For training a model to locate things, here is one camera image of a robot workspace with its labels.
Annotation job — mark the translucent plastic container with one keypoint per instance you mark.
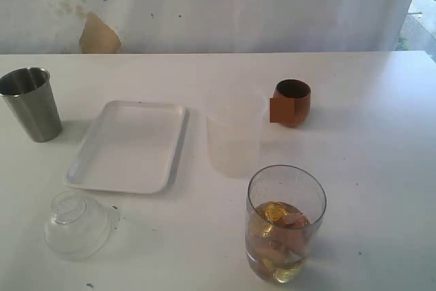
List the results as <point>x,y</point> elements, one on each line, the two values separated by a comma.
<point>234,121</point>

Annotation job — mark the gold and brown chocolates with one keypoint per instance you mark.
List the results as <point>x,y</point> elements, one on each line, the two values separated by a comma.
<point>276,241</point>

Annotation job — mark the white rectangular tray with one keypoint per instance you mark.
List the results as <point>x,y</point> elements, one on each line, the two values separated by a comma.
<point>130,148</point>

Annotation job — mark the clear glass with coins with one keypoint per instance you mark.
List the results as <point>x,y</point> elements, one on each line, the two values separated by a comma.
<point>292,185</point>

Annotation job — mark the brown wooden cup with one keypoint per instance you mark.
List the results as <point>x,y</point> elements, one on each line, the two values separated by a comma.
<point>290,103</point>

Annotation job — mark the clear plastic dome lid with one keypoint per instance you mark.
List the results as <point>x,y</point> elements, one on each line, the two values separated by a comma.
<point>78,225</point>

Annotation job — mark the stainless steel cup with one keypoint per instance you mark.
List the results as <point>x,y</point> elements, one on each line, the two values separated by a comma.
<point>28,93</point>

